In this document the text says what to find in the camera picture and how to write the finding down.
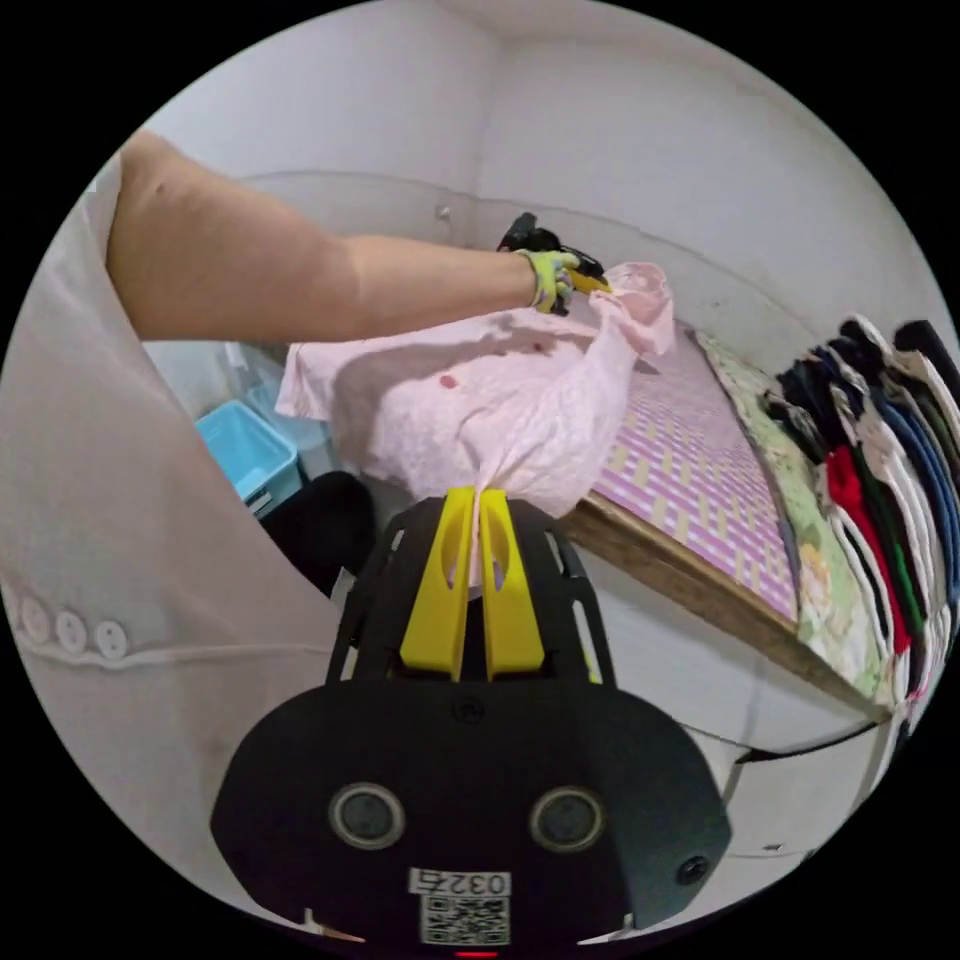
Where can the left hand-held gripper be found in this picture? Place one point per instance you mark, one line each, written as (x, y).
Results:
(541, 241)

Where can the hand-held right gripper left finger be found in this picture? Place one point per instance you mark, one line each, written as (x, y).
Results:
(435, 600)

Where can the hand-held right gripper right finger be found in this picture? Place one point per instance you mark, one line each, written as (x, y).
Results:
(511, 607)

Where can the pink short-sleeve shirt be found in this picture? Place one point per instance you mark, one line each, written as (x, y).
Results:
(480, 397)

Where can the person's left forearm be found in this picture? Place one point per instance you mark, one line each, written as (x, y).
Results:
(300, 270)

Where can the person's left hand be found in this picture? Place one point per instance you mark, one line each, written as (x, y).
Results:
(549, 279)

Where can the bed with checked pink mat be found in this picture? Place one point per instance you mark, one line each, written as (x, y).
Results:
(675, 465)

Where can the blue plastic basket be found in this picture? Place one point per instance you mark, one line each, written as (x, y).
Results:
(244, 454)

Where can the person's body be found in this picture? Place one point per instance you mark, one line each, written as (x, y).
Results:
(112, 585)

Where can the pile of clothes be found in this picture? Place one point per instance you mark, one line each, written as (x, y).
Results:
(885, 480)

